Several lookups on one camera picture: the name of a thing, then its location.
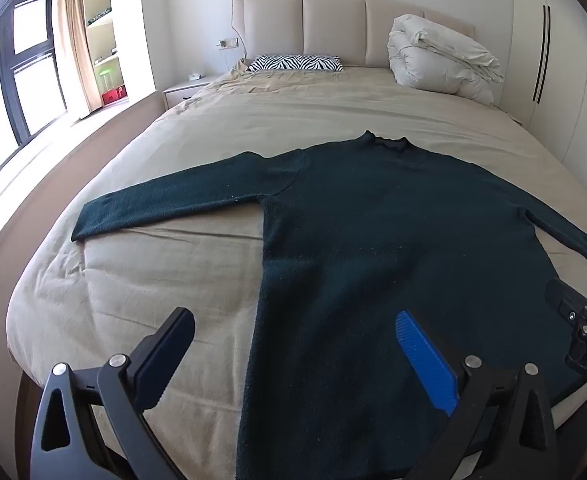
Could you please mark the dark green knit sweater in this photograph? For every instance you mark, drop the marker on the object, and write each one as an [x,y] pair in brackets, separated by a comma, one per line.
[348,235]

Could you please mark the beige nightstand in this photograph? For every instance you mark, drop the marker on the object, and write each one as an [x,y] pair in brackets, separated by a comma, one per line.
[186,91]

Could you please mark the zebra print pillow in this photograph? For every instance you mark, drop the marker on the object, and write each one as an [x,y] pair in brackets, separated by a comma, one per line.
[296,63]

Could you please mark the cream wall shelf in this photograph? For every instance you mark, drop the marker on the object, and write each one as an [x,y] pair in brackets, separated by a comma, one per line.
[104,25]

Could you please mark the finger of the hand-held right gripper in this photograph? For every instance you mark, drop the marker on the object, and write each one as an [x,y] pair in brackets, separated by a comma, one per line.
[568,302]

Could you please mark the folded white duvet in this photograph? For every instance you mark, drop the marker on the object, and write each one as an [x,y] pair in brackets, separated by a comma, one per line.
[438,60]

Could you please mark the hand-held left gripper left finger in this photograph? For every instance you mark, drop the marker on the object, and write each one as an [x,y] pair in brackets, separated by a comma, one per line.
[166,355]

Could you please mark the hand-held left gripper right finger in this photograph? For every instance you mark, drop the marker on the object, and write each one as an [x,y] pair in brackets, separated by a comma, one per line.
[423,360]

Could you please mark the wall switch panel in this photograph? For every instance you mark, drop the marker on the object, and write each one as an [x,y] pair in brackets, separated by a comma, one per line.
[227,43]

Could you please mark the black framed window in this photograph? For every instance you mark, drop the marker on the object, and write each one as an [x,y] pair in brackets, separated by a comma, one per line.
[8,60]

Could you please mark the red box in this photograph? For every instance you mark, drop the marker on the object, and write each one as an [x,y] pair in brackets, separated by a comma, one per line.
[113,96]

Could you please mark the bed with beige sheet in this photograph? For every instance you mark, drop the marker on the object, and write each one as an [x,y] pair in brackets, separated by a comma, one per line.
[273,110]

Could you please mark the beige window ledge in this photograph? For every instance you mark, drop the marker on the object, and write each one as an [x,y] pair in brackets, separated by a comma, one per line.
[73,160]

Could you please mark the beige curtain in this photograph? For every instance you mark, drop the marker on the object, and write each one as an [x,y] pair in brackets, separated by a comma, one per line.
[73,35]

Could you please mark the green lamp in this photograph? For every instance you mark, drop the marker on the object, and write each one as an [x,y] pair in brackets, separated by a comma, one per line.
[105,77]

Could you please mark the beige padded headboard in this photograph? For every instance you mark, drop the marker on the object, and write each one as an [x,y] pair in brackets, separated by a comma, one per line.
[333,25]

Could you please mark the white wardrobe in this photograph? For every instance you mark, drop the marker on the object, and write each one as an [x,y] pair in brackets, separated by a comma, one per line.
[573,85]

